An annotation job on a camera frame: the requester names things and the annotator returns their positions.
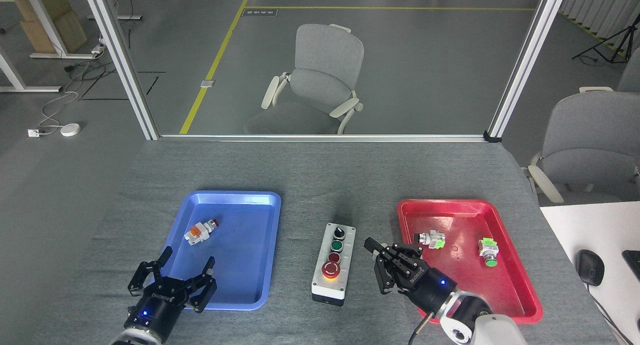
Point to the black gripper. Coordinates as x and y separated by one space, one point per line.
430 290
160 307

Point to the grey four-button control box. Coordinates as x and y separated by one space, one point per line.
330 280

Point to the red plastic tray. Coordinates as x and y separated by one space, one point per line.
465 280

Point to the blue plastic tray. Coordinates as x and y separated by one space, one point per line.
245 245

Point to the grey table cloth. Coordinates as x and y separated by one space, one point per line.
340 185

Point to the white round floor device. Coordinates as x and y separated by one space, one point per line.
70 130

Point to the black computer mouse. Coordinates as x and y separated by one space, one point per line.
590 267

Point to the grey office chair white arms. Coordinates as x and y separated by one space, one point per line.
590 145
322 80

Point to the metal floor plate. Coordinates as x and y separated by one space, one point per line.
207 83

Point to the white floor socket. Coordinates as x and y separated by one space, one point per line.
34 133

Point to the white side table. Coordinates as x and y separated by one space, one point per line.
600 230

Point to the black keyboard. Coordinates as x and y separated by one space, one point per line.
633 262

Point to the white power strip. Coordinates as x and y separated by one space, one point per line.
98 49

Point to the white desk leg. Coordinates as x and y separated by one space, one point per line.
12 75

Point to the dark floor sign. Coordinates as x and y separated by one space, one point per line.
259 12

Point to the stacked cardboard boxes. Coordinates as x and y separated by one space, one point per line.
55 20

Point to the grey office chair back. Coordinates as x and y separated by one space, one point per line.
631 75

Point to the black tripod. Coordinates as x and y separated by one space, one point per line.
617 42

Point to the grey pleated curtain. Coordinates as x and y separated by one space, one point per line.
605 7

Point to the black-headed switch with green block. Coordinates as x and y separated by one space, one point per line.
431 240

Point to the orange white push button switch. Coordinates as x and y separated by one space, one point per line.
196 233

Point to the green push button switch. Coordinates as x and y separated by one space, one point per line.
488 248

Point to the silver aluminium rail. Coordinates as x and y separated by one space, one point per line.
320 138

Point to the silver aluminium post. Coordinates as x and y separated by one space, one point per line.
525 65
122 60

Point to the white desk frame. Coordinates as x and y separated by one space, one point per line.
42 15

